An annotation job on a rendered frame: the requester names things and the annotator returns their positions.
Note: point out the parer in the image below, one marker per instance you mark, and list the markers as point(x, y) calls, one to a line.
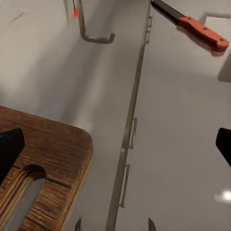
point(198, 29)

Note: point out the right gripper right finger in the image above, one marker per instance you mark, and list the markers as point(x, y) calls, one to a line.
point(223, 143)

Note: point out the cutting board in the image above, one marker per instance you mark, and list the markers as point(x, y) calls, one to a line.
point(59, 150)

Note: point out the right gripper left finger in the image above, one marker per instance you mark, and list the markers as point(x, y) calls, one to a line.
point(11, 144)

